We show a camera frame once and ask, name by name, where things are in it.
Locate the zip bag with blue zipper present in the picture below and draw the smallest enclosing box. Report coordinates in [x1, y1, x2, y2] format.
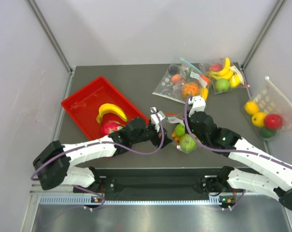
[171, 58, 211, 102]

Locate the dark green avocado toy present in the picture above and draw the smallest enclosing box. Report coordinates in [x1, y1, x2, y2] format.
[259, 127, 277, 139]

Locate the yellow banana bunch in bag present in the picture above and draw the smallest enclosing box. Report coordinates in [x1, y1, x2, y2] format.
[207, 57, 234, 80]

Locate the yellow lemon in banana bag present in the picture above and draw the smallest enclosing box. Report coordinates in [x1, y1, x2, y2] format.
[229, 74, 241, 89]

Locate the aluminium corner post left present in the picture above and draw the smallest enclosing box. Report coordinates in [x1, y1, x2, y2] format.
[25, 0, 75, 74]

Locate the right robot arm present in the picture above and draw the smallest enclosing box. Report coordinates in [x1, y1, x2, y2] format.
[184, 110, 292, 211]

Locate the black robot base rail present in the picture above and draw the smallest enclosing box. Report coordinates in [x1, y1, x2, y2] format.
[73, 166, 255, 201]

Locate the yellow mango in blue-zip bag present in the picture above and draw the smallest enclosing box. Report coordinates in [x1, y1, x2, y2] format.
[199, 87, 209, 101]

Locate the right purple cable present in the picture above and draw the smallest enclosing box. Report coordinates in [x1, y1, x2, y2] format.
[184, 95, 292, 172]

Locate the green apple in banana bag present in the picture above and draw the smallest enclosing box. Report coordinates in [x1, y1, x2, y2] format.
[215, 78, 230, 92]

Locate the green apple in red-zip bag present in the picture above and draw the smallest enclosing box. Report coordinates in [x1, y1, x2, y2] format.
[180, 134, 197, 153]

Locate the aluminium corner post right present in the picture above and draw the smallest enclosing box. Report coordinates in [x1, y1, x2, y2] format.
[240, 0, 287, 71]

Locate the yellow lemon left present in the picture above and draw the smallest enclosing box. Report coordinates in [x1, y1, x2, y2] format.
[244, 101, 260, 116]

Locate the dotted flat zip bag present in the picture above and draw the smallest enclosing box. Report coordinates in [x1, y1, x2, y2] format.
[153, 64, 185, 103]

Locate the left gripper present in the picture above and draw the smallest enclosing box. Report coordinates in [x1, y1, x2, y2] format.
[131, 122, 173, 149]

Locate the aluminium corner post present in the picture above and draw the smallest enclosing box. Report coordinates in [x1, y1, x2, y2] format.
[240, 0, 287, 71]
[25, 0, 75, 74]

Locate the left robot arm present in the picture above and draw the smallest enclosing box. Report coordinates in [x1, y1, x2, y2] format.
[33, 117, 172, 192]

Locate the orange mandarin cluster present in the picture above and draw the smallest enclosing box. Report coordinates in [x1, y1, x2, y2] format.
[172, 132, 180, 149]

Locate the yellow orange with green stem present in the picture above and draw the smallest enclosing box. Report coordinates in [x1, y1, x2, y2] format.
[251, 112, 267, 128]

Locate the zip bag with bananas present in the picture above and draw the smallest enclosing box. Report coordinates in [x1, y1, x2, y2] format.
[202, 57, 250, 94]

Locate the red peach toy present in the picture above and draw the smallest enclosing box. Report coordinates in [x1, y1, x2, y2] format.
[209, 63, 222, 72]

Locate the orange tomato toy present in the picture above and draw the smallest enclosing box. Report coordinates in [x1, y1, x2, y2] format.
[200, 74, 211, 86]

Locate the zip bag with red zipper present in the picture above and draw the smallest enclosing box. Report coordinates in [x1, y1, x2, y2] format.
[164, 112, 200, 154]

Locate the orange persimmon toy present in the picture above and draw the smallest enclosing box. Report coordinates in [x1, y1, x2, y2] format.
[171, 74, 182, 84]

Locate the dotted zip bag with lemons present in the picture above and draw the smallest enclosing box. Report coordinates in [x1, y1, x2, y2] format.
[241, 76, 292, 141]

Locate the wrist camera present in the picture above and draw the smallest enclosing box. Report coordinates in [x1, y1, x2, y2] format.
[188, 95, 206, 116]
[150, 107, 166, 132]

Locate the orange pineapple toy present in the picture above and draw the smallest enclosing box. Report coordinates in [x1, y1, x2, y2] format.
[181, 82, 199, 99]

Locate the red plastic tray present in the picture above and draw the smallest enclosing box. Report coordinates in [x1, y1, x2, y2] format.
[61, 76, 149, 140]

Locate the white slotted cable duct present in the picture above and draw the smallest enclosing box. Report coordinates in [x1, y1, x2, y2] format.
[40, 195, 235, 205]

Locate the red apple in dotted bag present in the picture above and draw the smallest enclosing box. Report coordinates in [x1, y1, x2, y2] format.
[264, 114, 283, 130]

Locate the banana bunch in tray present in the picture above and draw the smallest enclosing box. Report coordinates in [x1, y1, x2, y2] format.
[96, 103, 128, 124]

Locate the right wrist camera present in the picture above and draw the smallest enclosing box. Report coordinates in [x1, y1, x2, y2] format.
[188, 95, 206, 116]

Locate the pink dragon fruit toy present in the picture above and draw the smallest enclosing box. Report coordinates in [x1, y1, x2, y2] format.
[101, 120, 125, 135]

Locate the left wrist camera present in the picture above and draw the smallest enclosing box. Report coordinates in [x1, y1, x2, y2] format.
[150, 107, 166, 132]

